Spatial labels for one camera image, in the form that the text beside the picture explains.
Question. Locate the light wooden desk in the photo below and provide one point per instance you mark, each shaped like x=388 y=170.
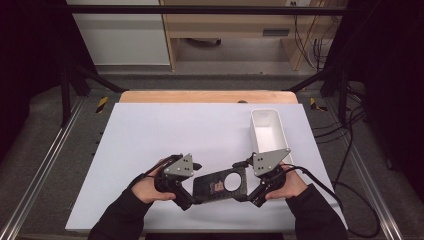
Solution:
x=233 y=25

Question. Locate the person's left hand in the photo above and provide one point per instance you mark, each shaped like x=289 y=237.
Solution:
x=146 y=190

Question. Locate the black curtain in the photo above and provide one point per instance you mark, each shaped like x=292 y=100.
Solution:
x=30 y=50
x=393 y=66

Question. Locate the yellow black hazard tape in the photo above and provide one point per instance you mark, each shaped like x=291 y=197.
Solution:
x=102 y=104
x=314 y=104

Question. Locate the white table mat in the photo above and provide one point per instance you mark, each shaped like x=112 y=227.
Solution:
x=166 y=133

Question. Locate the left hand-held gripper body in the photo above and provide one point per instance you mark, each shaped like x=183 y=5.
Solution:
x=180 y=166

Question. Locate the white cabinet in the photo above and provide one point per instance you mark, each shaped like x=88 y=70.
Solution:
x=123 y=36

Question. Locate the person's right hand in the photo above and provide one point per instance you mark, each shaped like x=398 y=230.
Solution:
x=293 y=185

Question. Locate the white plastic bin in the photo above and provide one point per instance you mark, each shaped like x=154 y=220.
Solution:
x=266 y=133

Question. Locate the aluminium floor rail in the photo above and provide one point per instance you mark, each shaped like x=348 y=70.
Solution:
x=40 y=166
x=373 y=193

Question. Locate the black horizontal frame bar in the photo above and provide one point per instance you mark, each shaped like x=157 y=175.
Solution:
x=200 y=10

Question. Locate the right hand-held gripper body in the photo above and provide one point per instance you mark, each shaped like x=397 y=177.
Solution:
x=265 y=161

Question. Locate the black frame strut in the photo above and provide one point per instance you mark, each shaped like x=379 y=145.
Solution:
x=96 y=78
x=316 y=78

